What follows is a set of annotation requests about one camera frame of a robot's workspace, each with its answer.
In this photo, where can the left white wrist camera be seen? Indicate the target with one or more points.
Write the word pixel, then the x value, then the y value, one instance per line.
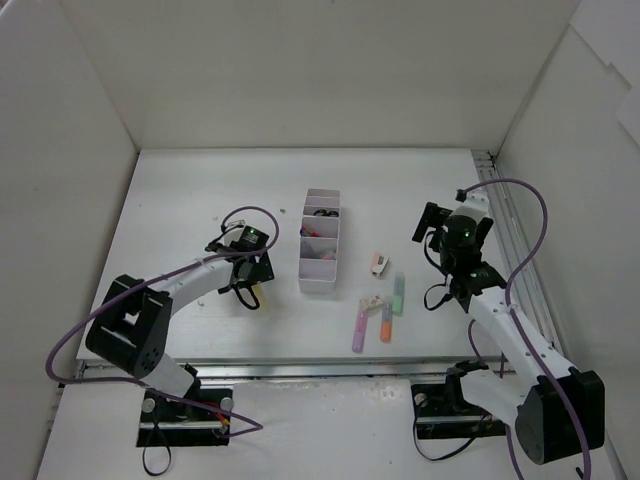
pixel 233 225

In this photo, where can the green highlighter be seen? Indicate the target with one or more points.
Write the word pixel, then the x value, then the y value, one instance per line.
pixel 398 294

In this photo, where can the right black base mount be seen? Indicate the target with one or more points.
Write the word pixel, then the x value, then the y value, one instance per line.
pixel 437 419

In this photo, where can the front aluminium rail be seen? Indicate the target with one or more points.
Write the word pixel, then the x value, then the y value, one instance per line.
pixel 296 369

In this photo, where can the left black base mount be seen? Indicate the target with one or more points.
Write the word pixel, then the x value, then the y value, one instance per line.
pixel 164 422

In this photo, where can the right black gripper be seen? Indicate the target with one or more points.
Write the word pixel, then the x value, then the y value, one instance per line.
pixel 427 222

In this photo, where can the yellow highlighter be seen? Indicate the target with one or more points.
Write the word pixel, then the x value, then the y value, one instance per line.
pixel 259 294

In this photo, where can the white compartment organizer box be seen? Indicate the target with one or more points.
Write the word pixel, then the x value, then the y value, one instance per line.
pixel 316 276

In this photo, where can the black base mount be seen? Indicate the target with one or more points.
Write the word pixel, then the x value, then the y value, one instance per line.
pixel 164 422
pixel 437 419

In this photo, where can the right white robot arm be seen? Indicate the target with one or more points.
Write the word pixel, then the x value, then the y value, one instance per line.
pixel 558 411

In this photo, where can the black handled scissors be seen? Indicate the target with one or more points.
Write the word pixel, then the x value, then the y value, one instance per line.
pixel 326 213

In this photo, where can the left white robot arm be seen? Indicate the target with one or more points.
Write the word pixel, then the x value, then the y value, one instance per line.
pixel 132 333

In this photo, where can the orange highlighter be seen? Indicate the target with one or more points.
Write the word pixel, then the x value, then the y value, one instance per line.
pixel 386 321

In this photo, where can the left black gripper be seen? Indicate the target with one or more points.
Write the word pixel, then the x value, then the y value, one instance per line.
pixel 263 270

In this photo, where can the purple highlighter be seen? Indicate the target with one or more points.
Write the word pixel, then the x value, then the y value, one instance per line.
pixel 360 331

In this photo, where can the small white eraser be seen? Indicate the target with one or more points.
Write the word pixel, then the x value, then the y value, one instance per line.
pixel 372 303

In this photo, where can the red pen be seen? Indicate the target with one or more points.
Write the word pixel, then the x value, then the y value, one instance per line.
pixel 307 233

